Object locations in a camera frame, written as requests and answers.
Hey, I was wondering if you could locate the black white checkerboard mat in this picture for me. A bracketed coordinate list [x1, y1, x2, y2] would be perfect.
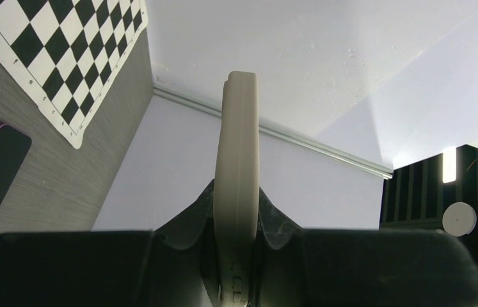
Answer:
[0, 0, 148, 149]

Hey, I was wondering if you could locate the round white wall device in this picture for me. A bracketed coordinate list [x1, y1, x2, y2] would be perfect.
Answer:
[442, 201, 477, 237]

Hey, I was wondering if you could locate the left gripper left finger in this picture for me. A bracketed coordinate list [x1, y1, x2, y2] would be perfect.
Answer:
[154, 180, 214, 250]

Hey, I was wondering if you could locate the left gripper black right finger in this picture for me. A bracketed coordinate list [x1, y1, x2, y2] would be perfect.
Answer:
[258, 188, 303, 250]

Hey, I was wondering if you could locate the phone with pink edge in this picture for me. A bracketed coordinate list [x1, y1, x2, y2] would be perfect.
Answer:
[213, 71, 260, 306]

